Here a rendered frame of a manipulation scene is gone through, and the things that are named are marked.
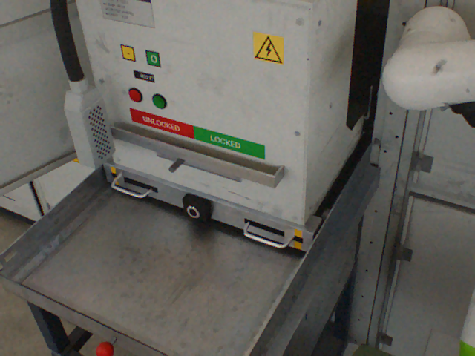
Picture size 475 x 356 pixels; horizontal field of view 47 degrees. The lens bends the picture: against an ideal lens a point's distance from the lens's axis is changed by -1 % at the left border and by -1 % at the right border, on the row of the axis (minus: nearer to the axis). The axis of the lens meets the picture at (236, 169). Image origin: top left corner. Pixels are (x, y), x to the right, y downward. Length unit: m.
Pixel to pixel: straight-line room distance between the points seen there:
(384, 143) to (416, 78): 0.51
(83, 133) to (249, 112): 0.35
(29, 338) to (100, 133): 1.23
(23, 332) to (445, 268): 1.52
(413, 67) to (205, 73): 0.37
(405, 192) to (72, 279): 0.82
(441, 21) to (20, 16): 0.89
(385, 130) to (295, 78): 0.47
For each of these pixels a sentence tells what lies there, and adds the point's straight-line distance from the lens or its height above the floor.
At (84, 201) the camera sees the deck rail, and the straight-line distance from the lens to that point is 1.35.
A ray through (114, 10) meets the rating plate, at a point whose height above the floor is 1.32.
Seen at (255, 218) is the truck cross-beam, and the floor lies 0.91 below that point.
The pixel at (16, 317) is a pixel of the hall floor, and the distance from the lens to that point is 2.33.
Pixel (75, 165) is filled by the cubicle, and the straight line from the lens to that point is 2.08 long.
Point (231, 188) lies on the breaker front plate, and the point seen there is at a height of 0.97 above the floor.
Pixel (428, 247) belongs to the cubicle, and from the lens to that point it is 1.52.
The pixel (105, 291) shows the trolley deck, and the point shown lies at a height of 0.85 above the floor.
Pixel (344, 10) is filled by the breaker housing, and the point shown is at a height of 1.32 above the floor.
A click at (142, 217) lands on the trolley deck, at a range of 1.30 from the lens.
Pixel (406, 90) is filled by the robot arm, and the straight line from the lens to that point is 0.88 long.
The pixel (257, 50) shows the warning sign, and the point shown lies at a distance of 0.94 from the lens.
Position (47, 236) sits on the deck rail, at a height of 0.86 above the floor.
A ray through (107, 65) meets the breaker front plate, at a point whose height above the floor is 1.19.
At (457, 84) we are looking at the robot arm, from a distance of 0.87.
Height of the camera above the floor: 1.72
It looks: 39 degrees down
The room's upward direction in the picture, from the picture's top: 4 degrees counter-clockwise
